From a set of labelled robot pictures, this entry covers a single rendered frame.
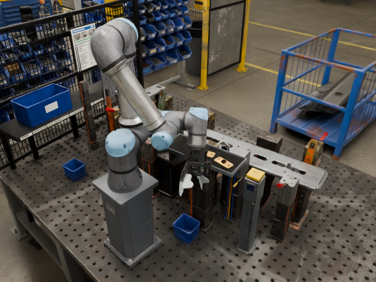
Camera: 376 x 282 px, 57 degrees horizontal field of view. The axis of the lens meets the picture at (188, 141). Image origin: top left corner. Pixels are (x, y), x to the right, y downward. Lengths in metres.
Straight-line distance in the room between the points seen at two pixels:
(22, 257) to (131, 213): 1.50
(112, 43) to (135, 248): 0.92
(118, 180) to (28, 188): 0.94
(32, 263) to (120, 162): 1.57
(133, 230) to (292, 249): 0.78
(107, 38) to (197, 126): 0.46
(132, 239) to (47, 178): 0.88
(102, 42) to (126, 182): 0.56
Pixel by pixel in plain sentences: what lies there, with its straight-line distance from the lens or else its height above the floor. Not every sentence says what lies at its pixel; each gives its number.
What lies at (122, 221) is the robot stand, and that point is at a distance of 1.56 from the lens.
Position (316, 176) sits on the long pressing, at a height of 1.00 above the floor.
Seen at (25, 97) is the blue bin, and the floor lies 1.14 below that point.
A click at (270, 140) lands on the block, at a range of 1.97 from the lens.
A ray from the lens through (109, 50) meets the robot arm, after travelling 1.24.
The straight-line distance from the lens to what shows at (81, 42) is 2.56.
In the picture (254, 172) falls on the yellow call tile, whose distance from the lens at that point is 1.50.
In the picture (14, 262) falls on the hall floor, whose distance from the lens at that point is 2.90.
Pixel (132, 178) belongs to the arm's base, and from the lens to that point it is 1.47.
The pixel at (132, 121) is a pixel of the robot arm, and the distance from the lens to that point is 1.47.
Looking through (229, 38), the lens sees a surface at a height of 0.57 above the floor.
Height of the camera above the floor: 2.07
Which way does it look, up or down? 33 degrees down
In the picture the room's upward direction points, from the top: straight up
